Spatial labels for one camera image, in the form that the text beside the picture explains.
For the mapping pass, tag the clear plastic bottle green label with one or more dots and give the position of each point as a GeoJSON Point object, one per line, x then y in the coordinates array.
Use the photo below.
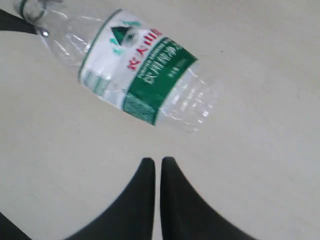
{"type": "Point", "coordinates": [124, 61]}

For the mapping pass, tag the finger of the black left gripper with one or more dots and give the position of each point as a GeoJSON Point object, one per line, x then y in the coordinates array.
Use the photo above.
{"type": "Point", "coordinates": [12, 23]}

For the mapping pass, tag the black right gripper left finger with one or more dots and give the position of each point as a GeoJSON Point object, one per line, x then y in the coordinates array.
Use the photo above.
{"type": "Point", "coordinates": [131, 215]}

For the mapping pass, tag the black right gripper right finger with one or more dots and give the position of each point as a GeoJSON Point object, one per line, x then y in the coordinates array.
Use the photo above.
{"type": "Point", "coordinates": [185, 215]}

